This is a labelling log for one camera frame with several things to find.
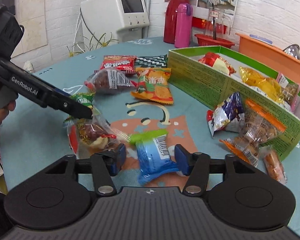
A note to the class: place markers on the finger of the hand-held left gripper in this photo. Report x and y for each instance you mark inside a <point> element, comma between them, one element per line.
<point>72,107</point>

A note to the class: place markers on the blue packet with green edge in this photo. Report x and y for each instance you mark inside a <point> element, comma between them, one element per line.
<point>152,160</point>

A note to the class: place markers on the white machine with screen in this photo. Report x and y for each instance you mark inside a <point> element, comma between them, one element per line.
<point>115,17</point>

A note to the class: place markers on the red wall sticker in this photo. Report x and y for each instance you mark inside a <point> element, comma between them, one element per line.
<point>198,22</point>

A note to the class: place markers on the red cartoon snack packet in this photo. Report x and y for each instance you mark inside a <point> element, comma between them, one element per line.
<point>118,65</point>

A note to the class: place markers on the green cardboard box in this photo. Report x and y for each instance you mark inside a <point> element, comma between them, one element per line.
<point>202,80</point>

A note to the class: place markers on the glass pitcher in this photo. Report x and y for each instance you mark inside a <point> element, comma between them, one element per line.
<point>222,21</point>

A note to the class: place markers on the clear packet of red dates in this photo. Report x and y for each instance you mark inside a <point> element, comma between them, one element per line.
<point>110,81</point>
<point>92,135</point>

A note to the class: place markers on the green pea packet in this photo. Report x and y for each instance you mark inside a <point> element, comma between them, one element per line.
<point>82,99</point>

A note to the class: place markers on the orange clear biscuit packet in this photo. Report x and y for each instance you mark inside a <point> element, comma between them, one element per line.
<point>242,152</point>

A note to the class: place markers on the orange plastic tub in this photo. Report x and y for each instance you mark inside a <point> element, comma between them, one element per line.
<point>265,52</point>

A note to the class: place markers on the blue white red packet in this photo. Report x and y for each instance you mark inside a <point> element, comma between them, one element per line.
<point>227,115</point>

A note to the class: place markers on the steel bowl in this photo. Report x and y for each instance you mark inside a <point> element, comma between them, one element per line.
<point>291,51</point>

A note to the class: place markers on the red plastic basin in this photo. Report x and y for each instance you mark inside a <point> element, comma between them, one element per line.
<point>212,42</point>

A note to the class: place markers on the orange chips packet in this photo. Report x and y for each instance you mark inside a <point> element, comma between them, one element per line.
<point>153,87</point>

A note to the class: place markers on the pink snack packet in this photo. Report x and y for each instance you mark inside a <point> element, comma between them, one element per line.
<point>290,92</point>

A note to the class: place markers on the teal printed tablecloth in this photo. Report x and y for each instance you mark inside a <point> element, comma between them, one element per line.
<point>40,135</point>

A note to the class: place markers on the large yellow packet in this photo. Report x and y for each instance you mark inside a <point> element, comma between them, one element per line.
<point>271,91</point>

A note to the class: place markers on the thin-leaf potted plant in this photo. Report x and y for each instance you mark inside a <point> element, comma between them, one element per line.
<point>95,42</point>

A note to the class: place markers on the dark stirring stick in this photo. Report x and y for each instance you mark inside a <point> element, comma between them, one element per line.
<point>214,30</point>

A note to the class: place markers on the red thermos jug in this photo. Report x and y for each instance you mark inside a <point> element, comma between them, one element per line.
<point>172,22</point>

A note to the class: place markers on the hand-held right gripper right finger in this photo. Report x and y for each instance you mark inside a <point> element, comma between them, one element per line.
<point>182,160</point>

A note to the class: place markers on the clear packet with orange strip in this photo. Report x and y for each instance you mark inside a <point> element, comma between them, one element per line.
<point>260,125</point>

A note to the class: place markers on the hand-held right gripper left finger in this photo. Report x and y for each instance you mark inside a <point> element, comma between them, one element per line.
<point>118,160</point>

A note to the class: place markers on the blue plastic lid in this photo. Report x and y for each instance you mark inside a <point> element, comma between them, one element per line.
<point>261,38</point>

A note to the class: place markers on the red and yellow packet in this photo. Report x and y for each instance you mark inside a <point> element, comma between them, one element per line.
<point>216,62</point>

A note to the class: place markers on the small brown cake packet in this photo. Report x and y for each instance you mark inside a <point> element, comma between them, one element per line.
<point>273,165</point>

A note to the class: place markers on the pink thermos bottle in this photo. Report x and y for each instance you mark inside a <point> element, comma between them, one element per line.
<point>183,27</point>

